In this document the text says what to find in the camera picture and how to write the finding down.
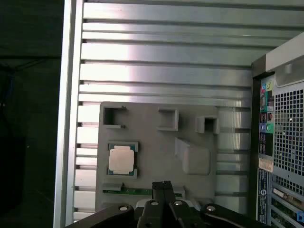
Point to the silver topped CPU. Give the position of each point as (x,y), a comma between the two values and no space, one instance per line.
(121,159)

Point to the grey plastic parts rack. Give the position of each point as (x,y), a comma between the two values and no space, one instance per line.
(154,152)

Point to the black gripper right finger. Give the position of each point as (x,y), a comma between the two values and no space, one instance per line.
(168,190)

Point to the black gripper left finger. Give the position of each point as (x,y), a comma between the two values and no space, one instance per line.
(158,190)

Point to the green RAM stick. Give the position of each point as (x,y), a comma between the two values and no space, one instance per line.
(133,192)

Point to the black open PC case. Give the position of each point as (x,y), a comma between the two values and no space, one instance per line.
(289,133)

